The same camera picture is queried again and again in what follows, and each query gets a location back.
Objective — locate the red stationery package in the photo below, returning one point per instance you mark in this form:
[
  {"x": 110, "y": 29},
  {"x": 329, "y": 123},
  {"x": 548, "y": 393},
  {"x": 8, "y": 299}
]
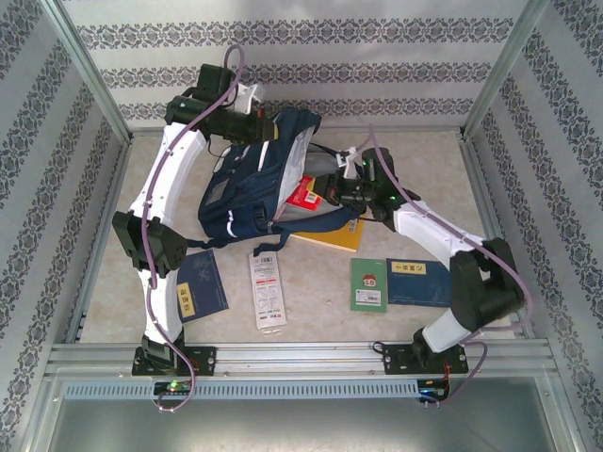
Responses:
[{"x": 306, "y": 195}]

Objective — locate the yellow notebook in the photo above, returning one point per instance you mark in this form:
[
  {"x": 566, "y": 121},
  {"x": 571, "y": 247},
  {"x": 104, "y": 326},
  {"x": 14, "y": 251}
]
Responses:
[{"x": 330, "y": 237}]

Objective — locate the navy blue backpack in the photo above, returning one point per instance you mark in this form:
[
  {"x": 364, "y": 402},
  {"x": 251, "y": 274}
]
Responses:
[{"x": 249, "y": 188}]

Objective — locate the green notebook with house picture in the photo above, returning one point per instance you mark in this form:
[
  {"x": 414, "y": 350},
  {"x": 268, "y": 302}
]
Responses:
[{"x": 368, "y": 292}]

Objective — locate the navy book with wide yellow label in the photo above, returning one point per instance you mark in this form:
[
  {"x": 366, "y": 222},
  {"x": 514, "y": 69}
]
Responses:
[{"x": 417, "y": 287}]

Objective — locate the long white ruler package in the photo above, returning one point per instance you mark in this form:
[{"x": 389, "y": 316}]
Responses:
[{"x": 267, "y": 292}]

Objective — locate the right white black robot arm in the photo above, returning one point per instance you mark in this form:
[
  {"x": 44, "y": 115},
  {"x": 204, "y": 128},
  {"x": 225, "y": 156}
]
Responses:
[{"x": 433, "y": 235}]

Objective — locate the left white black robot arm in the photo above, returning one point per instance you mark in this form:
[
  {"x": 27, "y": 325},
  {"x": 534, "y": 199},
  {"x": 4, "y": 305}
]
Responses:
[{"x": 165, "y": 174}]

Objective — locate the right small circuit board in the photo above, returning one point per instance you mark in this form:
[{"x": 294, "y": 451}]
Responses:
[{"x": 432, "y": 393}]

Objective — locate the small circuit board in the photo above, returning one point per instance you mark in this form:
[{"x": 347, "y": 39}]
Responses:
[
  {"x": 173, "y": 388},
  {"x": 432, "y": 393}
]

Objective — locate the grey metal sheet panel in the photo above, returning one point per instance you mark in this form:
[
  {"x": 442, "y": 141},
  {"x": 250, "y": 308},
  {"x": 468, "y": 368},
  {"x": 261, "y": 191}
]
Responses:
[{"x": 306, "y": 424}]

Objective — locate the left small circuit board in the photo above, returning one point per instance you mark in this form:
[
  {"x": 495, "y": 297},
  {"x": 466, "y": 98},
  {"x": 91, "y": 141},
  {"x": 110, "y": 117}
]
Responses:
[{"x": 173, "y": 388}]

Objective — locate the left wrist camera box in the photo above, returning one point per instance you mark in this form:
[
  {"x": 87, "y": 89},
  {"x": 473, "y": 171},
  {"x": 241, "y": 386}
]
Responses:
[{"x": 247, "y": 96}]

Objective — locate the aluminium back rail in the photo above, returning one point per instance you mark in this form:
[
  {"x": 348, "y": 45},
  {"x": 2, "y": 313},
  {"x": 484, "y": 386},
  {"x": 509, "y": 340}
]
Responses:
[{"x": 424, "y": 132}]

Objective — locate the aluminium side rail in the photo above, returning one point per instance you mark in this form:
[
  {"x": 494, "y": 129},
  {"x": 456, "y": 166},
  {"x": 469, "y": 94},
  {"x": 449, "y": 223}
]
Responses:
[
  {"x": 494, "y": 230},
  {"x": 118, "y": 179}
]

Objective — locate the aluminium frame post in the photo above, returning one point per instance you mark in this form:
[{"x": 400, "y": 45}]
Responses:
[
  {"x": 90, "y": 70},
  {"x": 502, "y": 70}
]

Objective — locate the aluminium mounting rail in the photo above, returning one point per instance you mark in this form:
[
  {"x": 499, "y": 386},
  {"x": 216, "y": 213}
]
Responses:
[{"x": 306, "y": 360}]

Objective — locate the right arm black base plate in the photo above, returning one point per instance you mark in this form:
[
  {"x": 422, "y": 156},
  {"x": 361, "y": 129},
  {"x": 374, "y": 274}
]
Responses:
[{"x": 400, "y": 360}]

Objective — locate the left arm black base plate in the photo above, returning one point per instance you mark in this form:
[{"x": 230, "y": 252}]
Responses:
[{"x": 202, "y": 360}]

